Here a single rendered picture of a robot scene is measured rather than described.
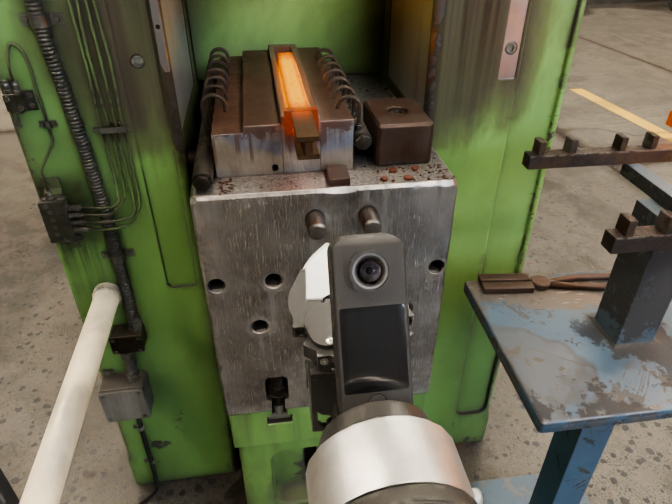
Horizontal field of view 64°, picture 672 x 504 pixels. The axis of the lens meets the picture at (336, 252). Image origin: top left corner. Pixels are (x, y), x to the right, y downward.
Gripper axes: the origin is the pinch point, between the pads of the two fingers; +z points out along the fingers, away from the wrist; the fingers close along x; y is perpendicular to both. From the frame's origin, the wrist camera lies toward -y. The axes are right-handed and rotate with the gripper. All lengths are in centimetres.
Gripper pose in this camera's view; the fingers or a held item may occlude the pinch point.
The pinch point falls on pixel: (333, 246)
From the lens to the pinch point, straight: 47.5
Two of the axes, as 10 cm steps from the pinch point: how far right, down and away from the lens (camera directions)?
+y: 0.0, 8.3, 5.6
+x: 9.9, -0.8, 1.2
